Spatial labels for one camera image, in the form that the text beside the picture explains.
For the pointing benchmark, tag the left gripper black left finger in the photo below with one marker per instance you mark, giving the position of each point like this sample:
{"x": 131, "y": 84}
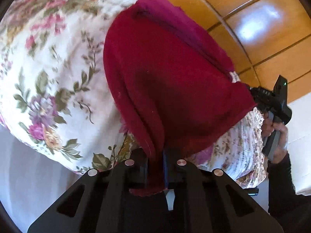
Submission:
{"x": 94, "y": 202}

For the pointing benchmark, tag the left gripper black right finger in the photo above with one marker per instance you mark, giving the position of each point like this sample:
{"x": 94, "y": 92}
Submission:
{"x": 210, "y": 201}

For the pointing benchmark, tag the dark red knit garment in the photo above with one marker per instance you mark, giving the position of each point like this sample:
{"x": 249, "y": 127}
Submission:
{"x": 171, "y": 82}

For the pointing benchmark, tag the right forearm in dark sleeve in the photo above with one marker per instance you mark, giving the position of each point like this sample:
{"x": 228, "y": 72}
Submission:
{"x": 292, "y": 211}

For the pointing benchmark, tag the person's right hand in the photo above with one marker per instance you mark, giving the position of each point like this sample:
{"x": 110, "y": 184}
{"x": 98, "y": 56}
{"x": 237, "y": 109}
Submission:
{"x": 275, "y": 138}

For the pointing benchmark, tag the floral quilted bedspread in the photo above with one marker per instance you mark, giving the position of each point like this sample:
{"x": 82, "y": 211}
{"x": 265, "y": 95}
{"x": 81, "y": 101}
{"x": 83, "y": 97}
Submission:
{"x": 56, "y": 99}

